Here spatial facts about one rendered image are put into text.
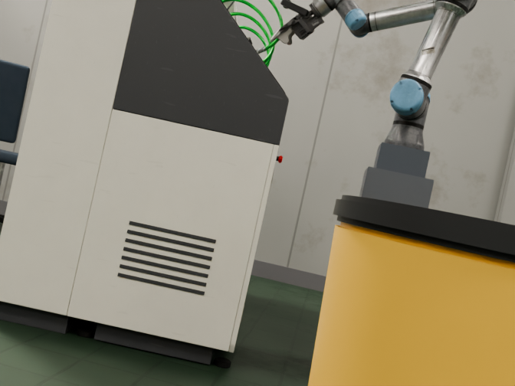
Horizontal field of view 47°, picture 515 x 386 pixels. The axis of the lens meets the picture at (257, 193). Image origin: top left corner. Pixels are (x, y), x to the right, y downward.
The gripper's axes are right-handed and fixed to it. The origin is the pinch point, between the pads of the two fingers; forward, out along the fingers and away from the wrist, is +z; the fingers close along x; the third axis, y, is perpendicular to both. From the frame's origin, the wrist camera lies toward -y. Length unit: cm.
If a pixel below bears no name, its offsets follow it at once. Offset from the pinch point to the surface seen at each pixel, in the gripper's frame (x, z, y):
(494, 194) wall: 224, -32, 144
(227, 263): -52, 49, 61
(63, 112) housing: -58, 64, -13
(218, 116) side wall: -45, 24, 18
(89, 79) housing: -54, 51, -17
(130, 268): -61, 75, 43
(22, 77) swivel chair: 94, 159, -105
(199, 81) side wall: -44.3, 22.2, 5.0
